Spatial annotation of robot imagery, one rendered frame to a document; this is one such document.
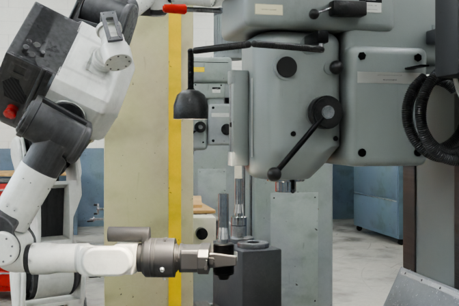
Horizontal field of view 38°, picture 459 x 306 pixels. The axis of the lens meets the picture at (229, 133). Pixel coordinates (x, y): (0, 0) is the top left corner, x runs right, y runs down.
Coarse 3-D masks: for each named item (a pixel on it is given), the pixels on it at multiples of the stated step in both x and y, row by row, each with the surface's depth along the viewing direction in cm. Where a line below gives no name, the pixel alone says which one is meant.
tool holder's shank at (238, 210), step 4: (236, 180) 196; (240, 180) 196; (236, 184) 196; (240, 184) 196; (236, 188) 196; (240, 188) 196; (236, 192) 196; (240, 192) 196; (236, 196) 196; (240, 196) 196; (236, 200) 196; (240, 200) 196; (236, 204) 196; (240, 204) 196; (236, 208) 196; (240, 208) 196; (236, 212) 196; (240, 212) 196; (244, 212) 197; (236, 216) 197; (240, 216) 196
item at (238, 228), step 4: (232, 220) 196; (244, 220) 196; (232, 224) 196; (236, 224) 195; (240, 224) 195; (244, 224) 196; (232, 228) 196; (236, 228) 195; (240, 228) 195; (244, 228) 196; (232, 232) 196; (236, 232) 195; (240, 232) 195; (244, 232) 196; (232, 236) 196; (236, 236) 195; (240, 236) 195; (244, 236) 196
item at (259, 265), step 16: (240, 240) 191; (256, 240) 191; (240, 256) 181; (256, 256) 182; (272, 256) 184; (240, 272) 181; (256, 272) 182; (272, 272) 184; (224, 288) 192; (240, 288) 181; (256, 288) 182; (272, 288) 184; (224, 304) 192; (240, 304) 181; (256, 304) 182; (272, 304) 184
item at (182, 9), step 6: (168, 6) 153; (174, 6) 154; (180, 6) 154; (186, 6) 154; (168, 12) 154; (174, 12) 154; (180, 12) 154; (204, 12) 156; (210, 12) 156; (216, 12) 156; (222, 12) 156
